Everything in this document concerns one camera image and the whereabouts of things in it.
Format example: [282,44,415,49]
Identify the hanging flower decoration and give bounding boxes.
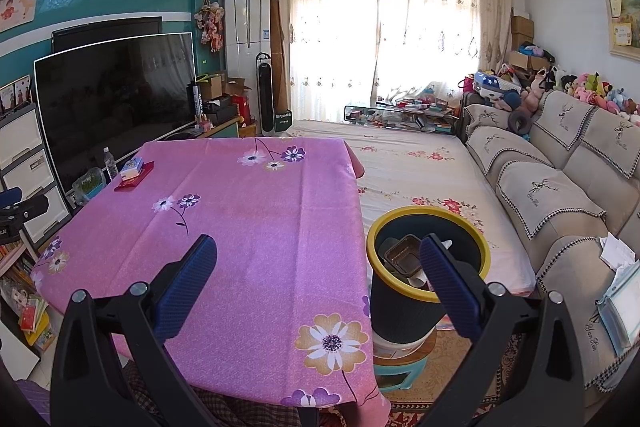
[194,0,226,52]

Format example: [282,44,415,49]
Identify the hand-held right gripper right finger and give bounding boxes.
[419,234,586,427]

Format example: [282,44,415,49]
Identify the large black television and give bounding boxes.
[34,32,197,198]

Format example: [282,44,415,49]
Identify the framed wall picture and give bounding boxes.
[599,0,640,58]

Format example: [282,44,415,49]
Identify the beige sofa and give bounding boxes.
[460,89,640,413]

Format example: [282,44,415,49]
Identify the black white tube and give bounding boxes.
[192,81,206,122]

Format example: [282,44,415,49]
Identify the open cardboard box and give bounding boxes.
[200,72,251,100]

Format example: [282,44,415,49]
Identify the red box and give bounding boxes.
[232,94,251,125]

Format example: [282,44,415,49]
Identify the black yellow-rimmed waste bin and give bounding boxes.
[366,205,492,350]

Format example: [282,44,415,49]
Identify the red flat packet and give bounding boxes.
[114,161,155,192]

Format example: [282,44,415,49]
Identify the pale blue tissue pack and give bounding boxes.
[595,264,640,355]

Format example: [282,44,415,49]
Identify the pink floral tablecloth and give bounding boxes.
[30,138,393,427]

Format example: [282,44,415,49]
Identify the white plastic drawer unit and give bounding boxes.
[0,103,71,248]

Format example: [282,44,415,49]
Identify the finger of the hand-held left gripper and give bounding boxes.
[0,187,49,229]

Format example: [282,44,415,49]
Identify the pile of stuffed toys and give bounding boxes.
[470,64,640,128]

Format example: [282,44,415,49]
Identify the brown plastic tray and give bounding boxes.
[385,234,427,273]

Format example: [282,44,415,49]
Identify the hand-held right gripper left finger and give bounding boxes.
[50,234,219,427]

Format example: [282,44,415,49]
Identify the person's plaid clothing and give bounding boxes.
[120,357,311,427]

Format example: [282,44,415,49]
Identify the teal plastic stool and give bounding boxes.
[372,347,432,391]

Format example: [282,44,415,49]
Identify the teal yellow television cabinet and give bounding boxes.
[165,116,244,142]

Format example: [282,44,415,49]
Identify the cluttered glass coffee table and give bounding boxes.
[344,94,461,135]

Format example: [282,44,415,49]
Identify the black tower fan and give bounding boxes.
[255,52,276,136]

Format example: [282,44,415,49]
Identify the cream sheer curtains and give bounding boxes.
[267,0,516,128]

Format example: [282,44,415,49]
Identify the stacked cardboard boxes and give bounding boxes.
[510,14,535,52]

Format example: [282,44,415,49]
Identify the plastic bag of greens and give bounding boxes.
[71,167,107,202]

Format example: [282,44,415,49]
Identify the white standing air conditioner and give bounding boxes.
[224,0,272,122]

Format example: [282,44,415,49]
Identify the white paper sheet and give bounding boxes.
[600,232,636,268]

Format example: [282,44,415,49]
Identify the cartoon wall poster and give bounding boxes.
[0,0,41,32]

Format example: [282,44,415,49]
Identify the cream floral floor mat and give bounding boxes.
[280,119,538,298]

